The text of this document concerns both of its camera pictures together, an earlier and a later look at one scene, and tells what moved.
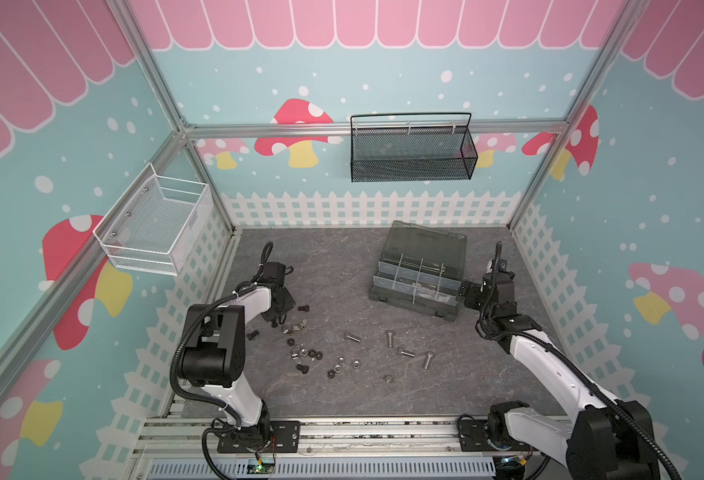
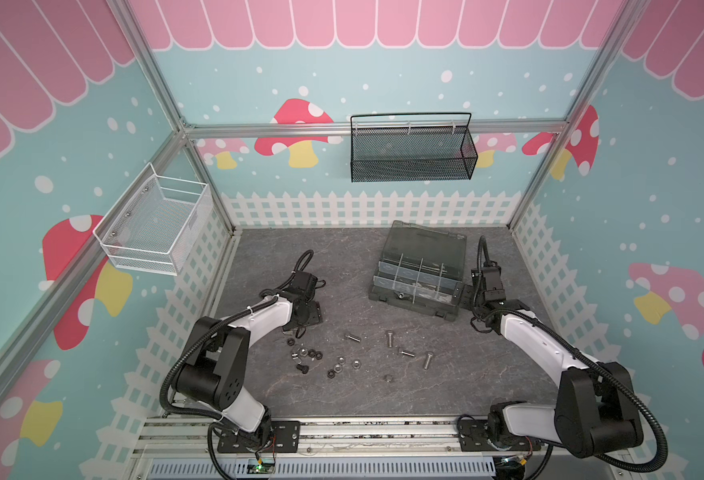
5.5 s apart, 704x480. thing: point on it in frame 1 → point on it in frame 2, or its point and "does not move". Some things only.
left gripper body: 287,303 → 312,316
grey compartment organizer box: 421,269 does not move
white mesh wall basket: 154,225 does not move
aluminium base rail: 339,438 does not move
